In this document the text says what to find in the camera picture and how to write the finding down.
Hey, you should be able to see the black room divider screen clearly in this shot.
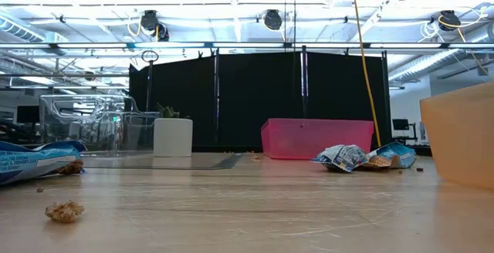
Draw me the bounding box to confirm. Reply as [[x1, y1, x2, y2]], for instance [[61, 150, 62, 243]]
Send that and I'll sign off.
[[128, 48, 391, 153]]

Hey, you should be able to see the succulent in white pot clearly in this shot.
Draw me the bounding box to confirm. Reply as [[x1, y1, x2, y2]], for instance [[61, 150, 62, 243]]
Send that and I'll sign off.
[[153, 103, 194, 158]]

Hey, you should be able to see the ceiling cable reel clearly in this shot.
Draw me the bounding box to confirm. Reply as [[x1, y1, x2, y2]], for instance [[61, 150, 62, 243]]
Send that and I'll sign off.
[[438, 9, 462, 32], [139, 8, 171, 42], [263, 8, 283, 32]]

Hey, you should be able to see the red translucent bin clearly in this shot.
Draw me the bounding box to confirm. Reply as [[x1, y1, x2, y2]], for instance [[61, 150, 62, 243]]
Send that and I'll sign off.
[[260, 117, 375, 160]]

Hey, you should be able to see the black hanging cable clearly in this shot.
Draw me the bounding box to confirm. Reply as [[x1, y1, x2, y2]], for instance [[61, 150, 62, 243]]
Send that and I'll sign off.
[[291, 0, 298, 53]]

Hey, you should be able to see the blue white granola bar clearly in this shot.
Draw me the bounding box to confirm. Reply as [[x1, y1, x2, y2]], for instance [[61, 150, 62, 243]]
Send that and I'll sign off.
[[0, 140, 88, 187], [362, 140, 418, 170], [311, 143, 368, 174]]

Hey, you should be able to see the large granola crumb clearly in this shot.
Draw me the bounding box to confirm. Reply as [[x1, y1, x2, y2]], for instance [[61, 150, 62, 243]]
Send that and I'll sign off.
[[44, 200, 85, 224]]

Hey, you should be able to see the clear plastic bin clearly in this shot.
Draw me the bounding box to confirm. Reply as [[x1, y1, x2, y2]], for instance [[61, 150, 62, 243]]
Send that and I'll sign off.
[[38, 93, 161, 157]]

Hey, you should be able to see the ceiling light rail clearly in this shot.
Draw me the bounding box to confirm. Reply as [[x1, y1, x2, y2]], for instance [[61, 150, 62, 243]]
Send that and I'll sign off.
[[0, 41, 494, 50]]

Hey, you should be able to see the black monitor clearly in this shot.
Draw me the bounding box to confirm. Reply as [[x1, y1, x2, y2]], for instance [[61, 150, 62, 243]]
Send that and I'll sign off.
[[15, 105, 42, 125]]

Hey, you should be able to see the orange translucent bin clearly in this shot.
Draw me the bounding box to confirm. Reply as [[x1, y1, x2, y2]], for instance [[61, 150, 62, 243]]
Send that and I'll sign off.
[[419, 81, 494, 191]]

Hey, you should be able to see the silver ventilation duct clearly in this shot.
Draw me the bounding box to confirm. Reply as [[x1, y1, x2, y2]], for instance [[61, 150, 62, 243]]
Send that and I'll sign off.
[[0, 13, 69, 45], [388, 48, 464, 85]]

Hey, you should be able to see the yellow hanging cable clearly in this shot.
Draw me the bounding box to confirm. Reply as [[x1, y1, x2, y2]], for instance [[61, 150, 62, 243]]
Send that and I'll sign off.
[[350, 0, 383, 148]]

